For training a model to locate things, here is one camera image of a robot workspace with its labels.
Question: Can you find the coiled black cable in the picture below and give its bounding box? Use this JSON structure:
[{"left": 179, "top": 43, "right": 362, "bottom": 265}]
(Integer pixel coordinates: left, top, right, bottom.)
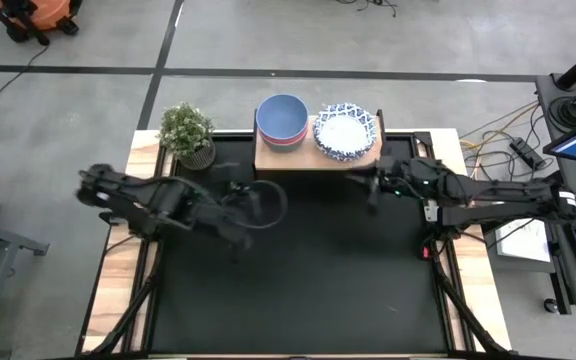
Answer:
[{"left": 547, "top": 94, "right": 576, "bottom": 134}]

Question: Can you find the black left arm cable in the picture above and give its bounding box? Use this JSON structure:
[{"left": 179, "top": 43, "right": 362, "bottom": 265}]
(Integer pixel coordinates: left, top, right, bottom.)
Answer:
[{"left": 236, "top": 178, "right": 290, "bottom": 232}]

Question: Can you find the orange ribbed bowl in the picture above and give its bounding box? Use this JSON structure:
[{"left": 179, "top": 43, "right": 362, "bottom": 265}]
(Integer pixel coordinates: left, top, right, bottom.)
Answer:
[{"left": 258, "top": 127, "right": 310, "bottom": 150}]

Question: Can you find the white paper sheet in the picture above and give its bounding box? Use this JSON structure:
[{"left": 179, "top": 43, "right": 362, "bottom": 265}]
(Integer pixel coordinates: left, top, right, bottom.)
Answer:
[{"left": 494, "top": 217, "right": 553, "bottom": 264}]

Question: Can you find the black cable bundle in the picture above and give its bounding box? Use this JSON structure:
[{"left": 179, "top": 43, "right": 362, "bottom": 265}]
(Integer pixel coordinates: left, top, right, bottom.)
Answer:
[{"left": 334, "top": 0, "right": 399, "bottom": 19}]

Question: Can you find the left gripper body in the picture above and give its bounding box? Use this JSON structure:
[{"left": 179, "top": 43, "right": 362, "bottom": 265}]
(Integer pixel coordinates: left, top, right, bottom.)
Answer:
[{"left": 206, "top": 187, "right": 252, "bottom": 245}]

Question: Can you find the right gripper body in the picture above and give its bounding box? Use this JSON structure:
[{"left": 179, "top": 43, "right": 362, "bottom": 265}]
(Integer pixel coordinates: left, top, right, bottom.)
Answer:
[{"left": 377, "top": 156, "right": 445, "bottom": 202}]

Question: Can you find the yellow floor cable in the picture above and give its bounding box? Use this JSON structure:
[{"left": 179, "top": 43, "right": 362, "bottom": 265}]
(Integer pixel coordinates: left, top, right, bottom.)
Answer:
[{"left": 458, "top": 99, "right": 542, "bottom": 182}]

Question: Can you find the orange shop vacuum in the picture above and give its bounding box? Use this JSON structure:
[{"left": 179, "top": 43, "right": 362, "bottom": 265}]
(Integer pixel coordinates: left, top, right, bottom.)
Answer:
[{"left": 0, "top": 0, "right": 83, "bottom": 47}]

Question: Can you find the potted green plant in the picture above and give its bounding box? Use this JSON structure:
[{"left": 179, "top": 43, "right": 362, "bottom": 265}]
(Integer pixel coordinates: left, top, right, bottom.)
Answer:
[{"left": 157, "top": 101, "right": 217, "bottom": 172}]

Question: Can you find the blue white patterned plate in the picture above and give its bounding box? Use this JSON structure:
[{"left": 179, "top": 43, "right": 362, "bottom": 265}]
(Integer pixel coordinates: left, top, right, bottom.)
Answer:
[{"left": 312, "top": 102, "right": 379, "bottom": 162}]

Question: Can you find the white bowl blue floral rim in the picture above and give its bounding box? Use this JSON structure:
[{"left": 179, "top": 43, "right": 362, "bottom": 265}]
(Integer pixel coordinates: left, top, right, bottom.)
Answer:
[{"left": 313, "top": 124, "right": 378, "bottom": 163}]

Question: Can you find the black power strip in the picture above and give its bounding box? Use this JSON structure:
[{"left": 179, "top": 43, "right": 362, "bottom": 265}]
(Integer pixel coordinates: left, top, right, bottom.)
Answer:
[{"left": 508, "top": 136, "right": 549, "bottom": 171}]

